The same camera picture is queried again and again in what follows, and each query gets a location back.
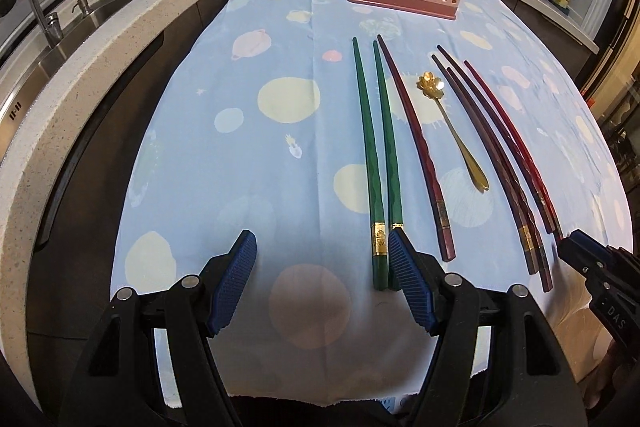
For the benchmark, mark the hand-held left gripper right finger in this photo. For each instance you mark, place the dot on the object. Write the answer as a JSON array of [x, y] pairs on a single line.
[[412, 287]]

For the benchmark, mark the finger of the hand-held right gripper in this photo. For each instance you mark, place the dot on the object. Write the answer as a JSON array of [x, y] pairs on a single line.
[[575, 259], [587, 241]]

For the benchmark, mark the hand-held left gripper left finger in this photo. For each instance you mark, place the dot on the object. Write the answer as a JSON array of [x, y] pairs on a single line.
[[232, 287]]

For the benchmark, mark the dark purple chopstick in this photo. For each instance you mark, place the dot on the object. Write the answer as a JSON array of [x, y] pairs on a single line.
[[545, 277], [437, 63]]

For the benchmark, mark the green chopstick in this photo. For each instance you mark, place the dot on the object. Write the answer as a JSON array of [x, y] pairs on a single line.
[[387, 147], [367, 157]]

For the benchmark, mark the gold flower spoon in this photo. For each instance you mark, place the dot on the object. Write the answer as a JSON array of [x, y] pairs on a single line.
[[462, 147]]

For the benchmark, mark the dark red chopstick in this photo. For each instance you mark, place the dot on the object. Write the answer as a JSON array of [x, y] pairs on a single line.
[[415, 132]]

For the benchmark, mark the dark red chopsticks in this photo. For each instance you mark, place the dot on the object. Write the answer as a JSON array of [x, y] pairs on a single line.
[[442, 52]]

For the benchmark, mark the blue planet print tablecloth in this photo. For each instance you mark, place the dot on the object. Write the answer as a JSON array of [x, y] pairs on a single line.
[[300, 157]]

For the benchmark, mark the dark base cabinet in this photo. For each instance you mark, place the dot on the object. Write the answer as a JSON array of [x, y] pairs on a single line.
[[75, 257]]

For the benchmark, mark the white stone countertop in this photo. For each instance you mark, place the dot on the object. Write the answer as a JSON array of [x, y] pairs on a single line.
[[100, 72]]

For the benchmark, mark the stainless steel sink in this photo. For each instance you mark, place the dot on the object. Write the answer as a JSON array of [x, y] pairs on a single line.
[[115, 2]]

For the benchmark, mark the steel soap dispenser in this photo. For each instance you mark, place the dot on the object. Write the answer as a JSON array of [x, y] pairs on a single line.
[[85, 9]]

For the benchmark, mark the chrome faucet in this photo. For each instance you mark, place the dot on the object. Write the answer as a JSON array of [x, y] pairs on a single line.
[[42, 17]]

